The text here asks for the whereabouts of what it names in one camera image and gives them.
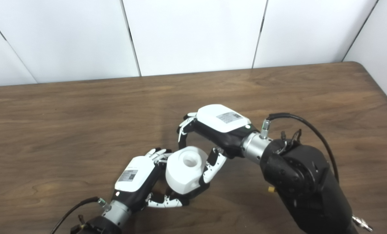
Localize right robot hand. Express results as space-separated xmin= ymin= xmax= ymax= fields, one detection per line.
xmin=176 ymin=104 xmax=261 ymax=189

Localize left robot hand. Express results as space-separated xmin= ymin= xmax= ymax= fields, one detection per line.
xmin=111 ymin=148 xmax=185 ymax=214

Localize round white piece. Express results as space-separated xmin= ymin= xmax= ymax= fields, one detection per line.
xmin=165 ymin=146 xmax=209 ymax=196

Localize black flanged holder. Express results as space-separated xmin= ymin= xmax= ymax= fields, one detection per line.
xmin=165 ymin=181 xmax=211 ymax=206

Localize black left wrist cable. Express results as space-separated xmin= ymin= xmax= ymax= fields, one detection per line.
xmin=50 ymin=196 xmax=109 ymax=234

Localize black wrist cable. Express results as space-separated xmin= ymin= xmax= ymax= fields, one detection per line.
xmin=261 ymin=112 xmax=340 ymax=183
xmin=50 ymin=196 xmax=109 ymax=234

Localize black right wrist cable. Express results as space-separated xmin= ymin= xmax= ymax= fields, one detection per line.
xmin=261 ymin=112 xmax=340 ymax=183

